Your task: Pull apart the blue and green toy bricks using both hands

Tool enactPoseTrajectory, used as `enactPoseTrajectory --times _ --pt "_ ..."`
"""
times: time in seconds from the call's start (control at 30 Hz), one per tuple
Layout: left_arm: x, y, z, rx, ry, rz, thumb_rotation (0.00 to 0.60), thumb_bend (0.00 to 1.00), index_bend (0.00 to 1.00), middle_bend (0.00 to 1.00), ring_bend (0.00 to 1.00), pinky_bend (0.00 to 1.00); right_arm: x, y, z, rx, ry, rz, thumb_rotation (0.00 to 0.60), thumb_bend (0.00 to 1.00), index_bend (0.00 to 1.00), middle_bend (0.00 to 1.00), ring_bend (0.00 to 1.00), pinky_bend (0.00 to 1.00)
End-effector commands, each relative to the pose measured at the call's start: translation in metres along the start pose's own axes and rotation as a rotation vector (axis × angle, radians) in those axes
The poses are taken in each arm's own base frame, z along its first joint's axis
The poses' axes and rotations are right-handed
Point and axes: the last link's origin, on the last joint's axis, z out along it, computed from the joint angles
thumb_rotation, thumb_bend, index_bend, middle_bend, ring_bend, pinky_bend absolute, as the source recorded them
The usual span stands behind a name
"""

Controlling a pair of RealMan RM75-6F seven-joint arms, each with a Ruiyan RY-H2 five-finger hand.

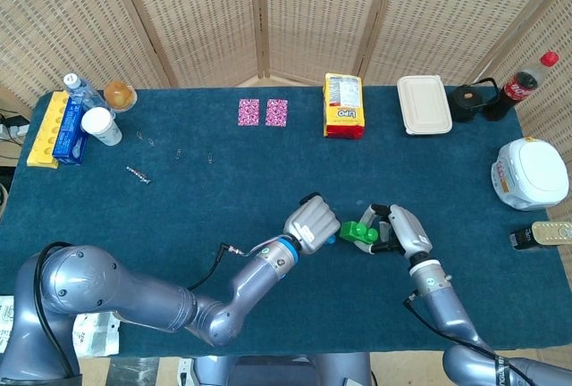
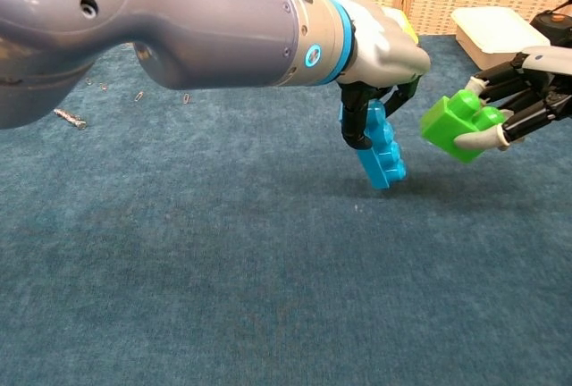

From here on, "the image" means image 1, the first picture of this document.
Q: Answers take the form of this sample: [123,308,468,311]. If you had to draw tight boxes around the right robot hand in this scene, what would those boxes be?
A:
[352,203,434,259]

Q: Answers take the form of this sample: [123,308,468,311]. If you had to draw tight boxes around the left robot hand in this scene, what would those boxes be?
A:
[282,191,342,256]

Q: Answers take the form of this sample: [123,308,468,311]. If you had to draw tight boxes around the green toy brick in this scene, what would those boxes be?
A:
[338,220,381,246]

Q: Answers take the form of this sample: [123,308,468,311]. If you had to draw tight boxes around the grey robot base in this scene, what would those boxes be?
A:
[177,351,374,386]

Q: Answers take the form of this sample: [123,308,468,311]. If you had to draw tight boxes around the blue table cloth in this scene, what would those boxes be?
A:
[0,86,563,358]

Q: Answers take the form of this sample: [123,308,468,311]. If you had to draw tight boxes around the small black box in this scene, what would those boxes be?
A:
[509,227,538,252]

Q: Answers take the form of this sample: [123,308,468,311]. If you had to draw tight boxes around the pink patterned card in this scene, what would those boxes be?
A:
[237,98,261,128]
[265,98,289,129]

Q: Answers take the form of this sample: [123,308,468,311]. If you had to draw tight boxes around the yellow red snack bag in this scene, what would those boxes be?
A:
[323,72,367,139]

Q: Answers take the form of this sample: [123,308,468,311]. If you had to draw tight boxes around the beige lidded lunch box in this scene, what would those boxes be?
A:
[396,74,454,137]

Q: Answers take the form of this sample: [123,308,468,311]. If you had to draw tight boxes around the white plastic tub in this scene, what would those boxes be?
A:
[490,136,570,212]

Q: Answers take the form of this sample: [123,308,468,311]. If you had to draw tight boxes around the black round pot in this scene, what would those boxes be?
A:
[449,78,501,124]

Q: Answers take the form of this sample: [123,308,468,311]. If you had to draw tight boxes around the gold rectangular case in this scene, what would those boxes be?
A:
[530,220,572,247]

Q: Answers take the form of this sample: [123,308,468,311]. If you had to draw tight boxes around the cola bottle red cap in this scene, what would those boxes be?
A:
[484,51,561,122]

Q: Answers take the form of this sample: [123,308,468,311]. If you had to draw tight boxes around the orange jelly cup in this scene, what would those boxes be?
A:
[103,80,139,113]

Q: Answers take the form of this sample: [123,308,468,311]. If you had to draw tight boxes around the white paper cup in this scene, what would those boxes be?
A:
[80,106,123,147]

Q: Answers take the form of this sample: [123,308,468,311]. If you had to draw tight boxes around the woven folding screen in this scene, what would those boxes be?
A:
[0,0,572,226]

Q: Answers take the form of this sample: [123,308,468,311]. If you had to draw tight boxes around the white printed plastic package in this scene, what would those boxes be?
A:
[0,295,122,357]

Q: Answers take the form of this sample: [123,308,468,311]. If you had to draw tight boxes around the blue cardboard box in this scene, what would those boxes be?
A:
[51,98,89,167]

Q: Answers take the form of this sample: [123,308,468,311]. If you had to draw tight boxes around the clear water bottle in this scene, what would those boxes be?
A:
[62,72,116,120]

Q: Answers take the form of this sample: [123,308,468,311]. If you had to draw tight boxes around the yellow ice tray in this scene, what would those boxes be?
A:
[26,90,71,170]

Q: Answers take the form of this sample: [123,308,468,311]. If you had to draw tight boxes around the white power strip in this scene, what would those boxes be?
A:
[0,113,30,142]

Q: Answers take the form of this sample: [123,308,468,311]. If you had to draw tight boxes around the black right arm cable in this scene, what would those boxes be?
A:
[402,290,537,386]

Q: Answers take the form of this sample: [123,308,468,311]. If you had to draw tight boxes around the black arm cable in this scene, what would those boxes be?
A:
[402,290,537,386]
[187,242,252,291]

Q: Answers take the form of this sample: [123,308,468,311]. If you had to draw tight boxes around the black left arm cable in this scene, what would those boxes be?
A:
[187,242,252,291]

